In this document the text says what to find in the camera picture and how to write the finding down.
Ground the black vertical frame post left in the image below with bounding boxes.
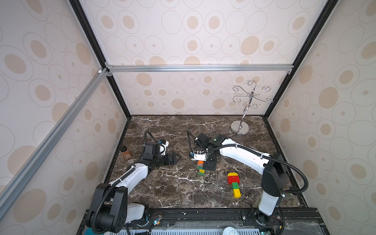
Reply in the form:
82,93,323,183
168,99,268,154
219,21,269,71
69,0,132,119

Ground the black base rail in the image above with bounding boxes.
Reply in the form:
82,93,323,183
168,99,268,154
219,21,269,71
77,207,331,235

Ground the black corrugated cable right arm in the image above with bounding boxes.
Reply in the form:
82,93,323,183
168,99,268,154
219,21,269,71
186,130,309,195

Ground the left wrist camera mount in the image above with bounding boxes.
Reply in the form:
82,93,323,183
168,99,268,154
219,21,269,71
159,140,169,156

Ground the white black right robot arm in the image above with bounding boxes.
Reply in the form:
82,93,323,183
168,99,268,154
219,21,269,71
187,133,309,217

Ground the black vertical frame post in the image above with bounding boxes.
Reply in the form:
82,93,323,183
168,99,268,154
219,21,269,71
264,0,339,119
69,0,132,119

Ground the red long lego brick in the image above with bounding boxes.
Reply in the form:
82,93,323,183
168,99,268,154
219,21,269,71
227,175,240,185

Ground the aluminium left diagonal rail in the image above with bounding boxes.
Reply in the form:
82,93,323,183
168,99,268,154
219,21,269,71
1,68,109,220

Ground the brown cup at left wall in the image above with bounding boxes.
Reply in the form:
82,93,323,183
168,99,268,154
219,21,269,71
119,146,133,161

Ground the aluminium horizontal back rail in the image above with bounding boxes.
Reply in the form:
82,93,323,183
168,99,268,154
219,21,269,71
107,64,294,73

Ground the black vertical frame post right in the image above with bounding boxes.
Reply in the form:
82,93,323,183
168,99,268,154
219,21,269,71
264,0,339,119

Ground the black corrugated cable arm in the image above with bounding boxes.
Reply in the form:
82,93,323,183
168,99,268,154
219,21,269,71
186,130,309,195
90,130,159,235

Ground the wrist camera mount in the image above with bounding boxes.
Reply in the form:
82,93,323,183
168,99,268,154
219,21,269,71
159,140,169,156
190,151,207,161

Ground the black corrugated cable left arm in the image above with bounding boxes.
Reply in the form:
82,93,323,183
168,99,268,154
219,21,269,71
90,130,159,235

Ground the yellow square lego brick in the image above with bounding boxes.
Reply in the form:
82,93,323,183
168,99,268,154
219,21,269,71
233,189,241,198

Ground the chrome jewelry stand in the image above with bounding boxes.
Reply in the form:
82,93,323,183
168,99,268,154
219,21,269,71
230,80,274,136

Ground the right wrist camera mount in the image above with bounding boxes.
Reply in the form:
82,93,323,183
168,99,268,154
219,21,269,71
190,151,207,161

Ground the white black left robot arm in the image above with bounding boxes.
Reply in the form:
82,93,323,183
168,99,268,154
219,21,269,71
86,140,178,235

